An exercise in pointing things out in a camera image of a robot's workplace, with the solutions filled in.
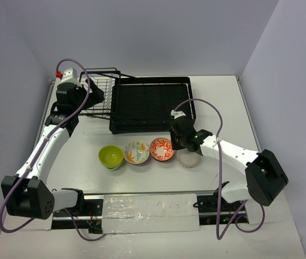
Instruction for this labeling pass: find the black wire plate rack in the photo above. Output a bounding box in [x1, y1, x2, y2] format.
[73, 67, 121, 120]

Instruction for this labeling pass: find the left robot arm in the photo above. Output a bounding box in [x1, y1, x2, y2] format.
[0, 79, 104, 220]

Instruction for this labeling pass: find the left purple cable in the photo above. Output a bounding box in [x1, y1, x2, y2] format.
[0, 58, 108, 241]

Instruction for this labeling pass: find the orange floral bowl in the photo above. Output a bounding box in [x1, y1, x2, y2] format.
[150, 138, 175, 162]

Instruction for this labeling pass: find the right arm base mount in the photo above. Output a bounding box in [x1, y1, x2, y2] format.
[193, 194, 243, 226]

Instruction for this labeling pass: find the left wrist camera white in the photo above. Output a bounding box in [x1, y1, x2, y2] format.
[55, 68, 79, 84]

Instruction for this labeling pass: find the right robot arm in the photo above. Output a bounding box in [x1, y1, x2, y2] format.
[169, 115, 289, 211]

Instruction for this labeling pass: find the white taped sheet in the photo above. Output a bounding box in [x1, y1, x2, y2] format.
[102, 194, 200, 234]

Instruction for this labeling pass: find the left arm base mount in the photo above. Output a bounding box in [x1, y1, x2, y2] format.
[51, 195, 104, 234]

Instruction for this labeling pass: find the leaf pattern white bowl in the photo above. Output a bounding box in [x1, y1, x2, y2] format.
[124, 140, 150, 165]

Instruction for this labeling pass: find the black dish rack tray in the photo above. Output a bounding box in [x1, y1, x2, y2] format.
[109, 77, 193, 134]

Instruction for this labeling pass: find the white bowl pink rim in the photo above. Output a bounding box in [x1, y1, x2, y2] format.
[176, 149, 201, 168]

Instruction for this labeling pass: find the green bowl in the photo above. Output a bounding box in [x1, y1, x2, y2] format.
[98, 145, 124, 169]

